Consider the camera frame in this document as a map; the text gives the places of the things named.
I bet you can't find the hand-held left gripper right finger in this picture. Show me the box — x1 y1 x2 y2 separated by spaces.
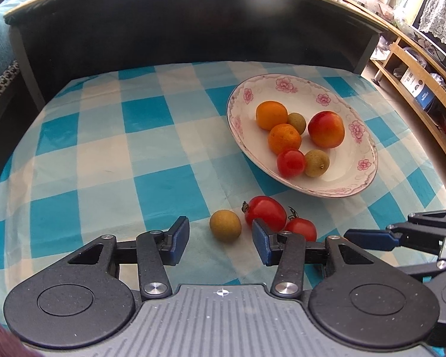
252 219 376 300

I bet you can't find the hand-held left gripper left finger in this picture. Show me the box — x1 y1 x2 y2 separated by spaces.
67 216 191 300

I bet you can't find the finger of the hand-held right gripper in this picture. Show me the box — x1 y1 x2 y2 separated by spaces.
344 222 446 256
409 210 446 228

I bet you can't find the large red tomato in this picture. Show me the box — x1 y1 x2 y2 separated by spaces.
242 195 288 232

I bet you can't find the small red tomato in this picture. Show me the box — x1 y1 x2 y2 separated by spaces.
277 149 307 178
285 206 318 243

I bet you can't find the white floral plate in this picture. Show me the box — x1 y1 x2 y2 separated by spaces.
226 74 379 198

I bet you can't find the mandarin orange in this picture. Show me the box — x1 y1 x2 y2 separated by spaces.
255 100 288 131
268 123 302 156

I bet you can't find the red-orange nectarine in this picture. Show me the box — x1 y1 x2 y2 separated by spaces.
308 111 346 148

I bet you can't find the person's left forearm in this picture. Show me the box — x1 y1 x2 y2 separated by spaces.
0 314 38 357

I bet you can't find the blue checkered tablecloth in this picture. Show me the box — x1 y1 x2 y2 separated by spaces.
0 60 446 306

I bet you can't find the blue cardboard box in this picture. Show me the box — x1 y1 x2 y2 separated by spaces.
416 84 437 110

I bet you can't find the white cardboard box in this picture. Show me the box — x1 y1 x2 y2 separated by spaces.
401 68 426 93

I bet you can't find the black television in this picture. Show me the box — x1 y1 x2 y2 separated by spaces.
412 26 446 71

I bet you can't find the wooden television stand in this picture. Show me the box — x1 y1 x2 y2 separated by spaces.
329 0 446 179

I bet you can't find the white plastic item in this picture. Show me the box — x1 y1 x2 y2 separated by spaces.
375 37 392 60

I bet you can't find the dark wooden table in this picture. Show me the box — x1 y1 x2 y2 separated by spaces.
4 0 381 108

